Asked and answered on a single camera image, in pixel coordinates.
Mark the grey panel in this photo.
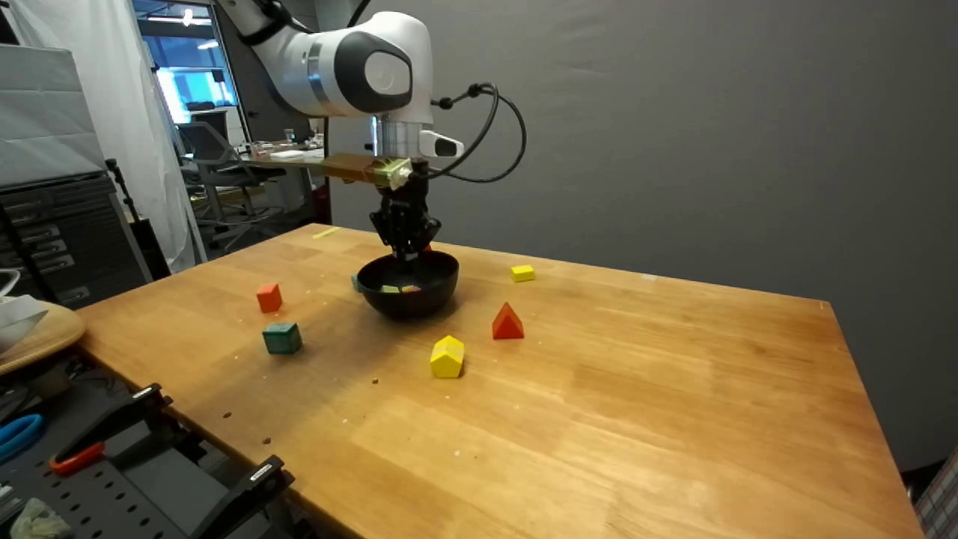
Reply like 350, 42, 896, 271
0, 42, 107, 189

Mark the grey fabric backdrop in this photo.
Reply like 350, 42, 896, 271
324, 0, 958, 474

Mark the white curtain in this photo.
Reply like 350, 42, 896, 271
10, 0, 208, 274

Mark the black folded stand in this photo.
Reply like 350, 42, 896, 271
103, 156, 173, 280

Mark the black equipment case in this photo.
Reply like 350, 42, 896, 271
0, 171, 152, 307

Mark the white cloth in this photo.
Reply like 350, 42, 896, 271
0, 288, 52, 354

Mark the black office chair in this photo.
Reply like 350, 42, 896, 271
178, 116, 263, 250

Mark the white crumpled lump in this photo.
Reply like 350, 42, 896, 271
3, 493, 73, 539

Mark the green wooden block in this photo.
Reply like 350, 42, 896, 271
261, 319, 306, 357

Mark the black bowl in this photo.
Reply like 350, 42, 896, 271
353, 247, 465, 324

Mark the grey striped fabric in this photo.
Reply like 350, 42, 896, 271
911, 447, 958, 539

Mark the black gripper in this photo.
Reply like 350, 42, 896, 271
372, 161, 444, 262

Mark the white background desk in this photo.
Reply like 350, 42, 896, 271
242, 144, 327, 171

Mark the bright blue monitor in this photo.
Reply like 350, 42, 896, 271
148, 39, 238, 122

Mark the blue handled tool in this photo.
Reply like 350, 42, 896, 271
0, 411, 44, 465

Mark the round wooden board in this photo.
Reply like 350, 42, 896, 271
0, 295, 88, 378

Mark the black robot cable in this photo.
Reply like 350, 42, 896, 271
428, 80, 529, 186

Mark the black perforated breadboard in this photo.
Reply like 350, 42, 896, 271
0, 354, 303, 539

